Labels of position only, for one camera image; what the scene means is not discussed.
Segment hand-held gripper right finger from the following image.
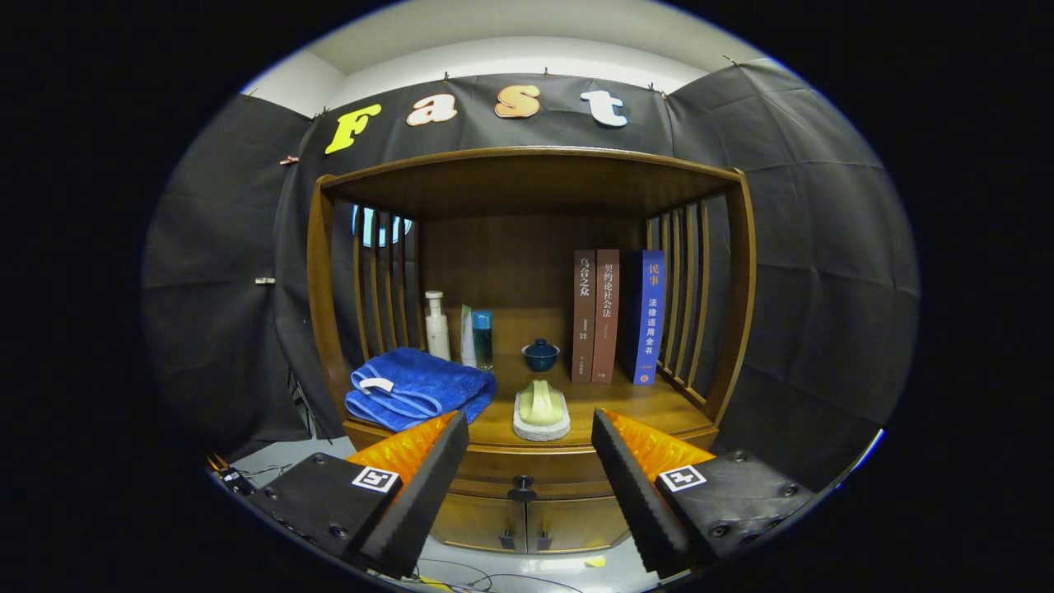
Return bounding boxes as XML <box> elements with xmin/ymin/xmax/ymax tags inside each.
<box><xmin>591</xmin><ymin>408</ymin><xmax>816</xmax><ymax>577</ymax></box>

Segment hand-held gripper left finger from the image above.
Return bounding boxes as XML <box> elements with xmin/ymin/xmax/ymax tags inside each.
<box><xmin>247</xmin><ymin>410</ymin><xmax>470</xmax><ymax>580</ymax></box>

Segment wooden drawer with black knob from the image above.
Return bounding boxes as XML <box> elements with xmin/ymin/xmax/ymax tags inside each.
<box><xmin>449</xmin><ymin>445</ymin><xmax>614</xmax><ymax>505</ymax></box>

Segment pale green white sponge brush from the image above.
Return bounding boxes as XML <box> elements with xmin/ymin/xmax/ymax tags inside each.
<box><xmin>512</xmin><ymin>380</ymin><xmax>571</xmax><ymax>442</ymax></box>

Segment wooden cabinet door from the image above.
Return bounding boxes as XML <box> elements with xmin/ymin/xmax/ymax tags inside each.
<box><xmin>527</xmin><ymin>494</ymin><xmax>631</xmax><ymax>551</ymax></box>
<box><xmin>430</xmin><ymin>493</ymin><xmax>528</xmax><ymax>553</ymax></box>

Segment wooden countertop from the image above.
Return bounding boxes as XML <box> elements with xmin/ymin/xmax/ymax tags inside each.
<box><xmin>344</xmin><ymin>354</ymin><xmax>719</xmax><ymax>450</ymax></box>

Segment wooden cabinet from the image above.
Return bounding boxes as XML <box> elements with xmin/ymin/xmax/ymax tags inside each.
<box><xmin>306</xmin><ymin>147</ymin><xmax>757</xmax><ymax>554</ymax></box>

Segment folded blue towel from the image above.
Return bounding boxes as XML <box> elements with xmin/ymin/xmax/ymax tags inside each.
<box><xmin>344</xmin><ymin>347</ymin><xmax>497</xmax><ymax>433</ymax></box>

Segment white pump bottle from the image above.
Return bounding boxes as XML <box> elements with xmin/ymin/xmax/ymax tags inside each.
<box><xmin>424</xmin><ymin>291</ymin><xmax>452</xmax><ymax>362</ymax></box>

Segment teal bottle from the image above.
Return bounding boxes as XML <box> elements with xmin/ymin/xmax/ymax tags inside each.
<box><xmin>473</xmin><ymin>310</ymin><xmax>494</xmax><ymax>371</ymax></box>

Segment blue lidded teacup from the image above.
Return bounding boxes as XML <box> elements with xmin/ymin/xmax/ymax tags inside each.
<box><xmin>521</xmin><ymin>339</ymin><xmax>561</xmax><ymax>373</ymax></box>

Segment blue book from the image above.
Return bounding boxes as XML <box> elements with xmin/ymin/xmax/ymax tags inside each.
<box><xmin>632</xmin><ymin>250</ymin><xmax>666</xmax><ymax>386</ymax></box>

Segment reddish brown book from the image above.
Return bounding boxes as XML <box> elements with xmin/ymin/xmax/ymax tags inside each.
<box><xmin>592</xmin><ymin>249</ymin><xmax>621</xmax><ymax>385</ymax></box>

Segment dark brown book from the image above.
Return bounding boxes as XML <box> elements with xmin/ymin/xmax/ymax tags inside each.
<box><xmin>571</xmin><ymin>250</ymin><xmax>597</xmax><ymax>385</ymax></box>

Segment black backdrop cloth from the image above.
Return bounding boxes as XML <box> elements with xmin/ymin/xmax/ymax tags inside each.
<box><xmin>142</xmin><ymin>58</ymin><xmax>921</xmax><ymax>491</ymax></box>

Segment black floor cable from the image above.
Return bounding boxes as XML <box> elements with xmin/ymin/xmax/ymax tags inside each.
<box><xmin>416</xmin><ymin>556</ymin><xmax>585</xmax><ymax>593</ymax></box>

